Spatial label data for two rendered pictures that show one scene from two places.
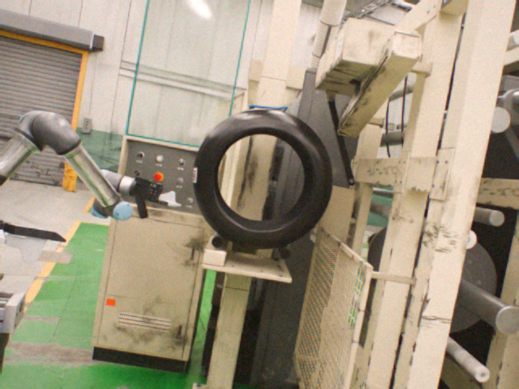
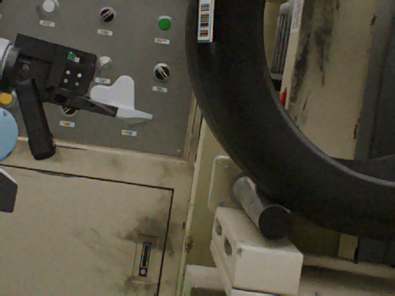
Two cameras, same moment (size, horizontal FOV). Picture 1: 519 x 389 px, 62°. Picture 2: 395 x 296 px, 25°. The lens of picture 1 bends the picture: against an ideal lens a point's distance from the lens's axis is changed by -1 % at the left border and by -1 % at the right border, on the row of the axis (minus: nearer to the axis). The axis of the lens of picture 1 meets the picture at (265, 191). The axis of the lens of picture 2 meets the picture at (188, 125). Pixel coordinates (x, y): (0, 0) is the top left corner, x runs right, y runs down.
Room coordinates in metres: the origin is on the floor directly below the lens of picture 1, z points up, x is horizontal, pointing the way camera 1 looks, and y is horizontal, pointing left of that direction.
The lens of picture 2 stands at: (0.58, 0.29, 1.07)
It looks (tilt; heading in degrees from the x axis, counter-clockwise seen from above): 3 degrees down; 0
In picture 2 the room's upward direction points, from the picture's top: 9 degrees clockwise
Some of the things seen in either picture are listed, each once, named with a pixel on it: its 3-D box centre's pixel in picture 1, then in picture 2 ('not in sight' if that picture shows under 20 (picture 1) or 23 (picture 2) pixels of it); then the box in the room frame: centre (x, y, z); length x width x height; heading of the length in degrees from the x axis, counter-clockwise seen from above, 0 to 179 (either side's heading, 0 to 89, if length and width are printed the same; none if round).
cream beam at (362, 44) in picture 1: (357, 65); not in sight; (1.82, -0.28, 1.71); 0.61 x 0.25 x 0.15; 3
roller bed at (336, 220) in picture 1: (331, 215); not in sight; (2.17, -0.34, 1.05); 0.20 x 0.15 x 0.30; 3
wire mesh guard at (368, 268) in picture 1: (322, 325); not in sight; (1.72, -0.32, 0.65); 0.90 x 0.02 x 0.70; 3
